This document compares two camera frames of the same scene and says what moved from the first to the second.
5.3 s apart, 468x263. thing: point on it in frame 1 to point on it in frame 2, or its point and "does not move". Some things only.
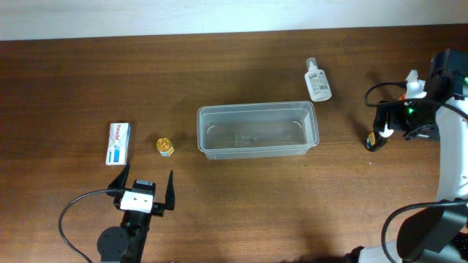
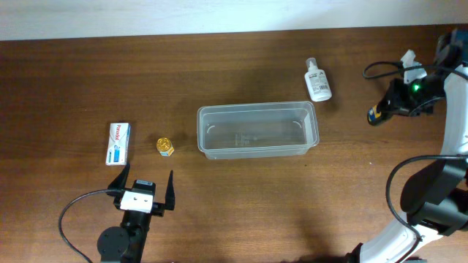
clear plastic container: x=235 y=131 does not move
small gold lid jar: x=164 y=146 does not move
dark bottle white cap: x=375 y=139 to x=374 y=113
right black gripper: x=380 y=122 to x=395 y=101
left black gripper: x=158 y=208 does not move
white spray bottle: x=317 y=81 does not move
